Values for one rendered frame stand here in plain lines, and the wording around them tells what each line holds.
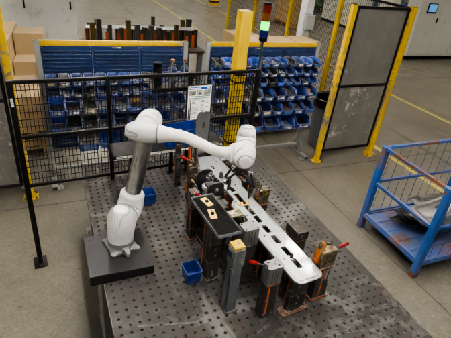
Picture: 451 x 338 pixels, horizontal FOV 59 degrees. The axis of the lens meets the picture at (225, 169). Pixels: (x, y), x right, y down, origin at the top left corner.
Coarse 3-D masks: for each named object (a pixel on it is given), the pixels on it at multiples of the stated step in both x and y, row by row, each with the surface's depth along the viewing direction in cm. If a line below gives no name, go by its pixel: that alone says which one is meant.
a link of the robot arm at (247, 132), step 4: (240, 128) 207; (244, 128) 205; (248, 128) 205; (252, 128) 206; (240, 132) 206; (244, 132) 205; (248, 132) 205; (252, 132) 206; (240, 136) 206; (244, 136) 205; (248, 136) 205; (252, 136) 206; (236, 140) 208; (240, 140) 204; (252, 140) 205
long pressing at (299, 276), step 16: (208, 160) 300; (240, 192) 266; (240, 208) 251; (256, 208) 252; (272, 224) 239; (272, 240) 226; (288, 240) 228; (272, 256) 215; (288, 256) 216; (304, 256) 217; (288, 272) 204; (304, 272) 206; (320, 272) 208
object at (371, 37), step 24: (360, 24) 452; (384, 24) 466; (408, 24) 479; (360, 48) 470; (384, 48) 485; (336, 72) 473; (360, 72) 489; (384, 72) 506; (336, 96) 492; (360, 96) 511; (384, 96) 527; (336, 120) 514; (360, 120) 533; (336, 144) 537; (360, 144) 556
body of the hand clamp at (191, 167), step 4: (192, 164) 282; (188, 168) 281; (192, 168) 278; (196, 168) 280; (188, 172) 282; (192, 172) 280; (196, 172) 281; (188, 176) 283; (192, 176) 282; (188, 180) 285; (188, 184) 289; (192, 184) 286; (188, 188) 290
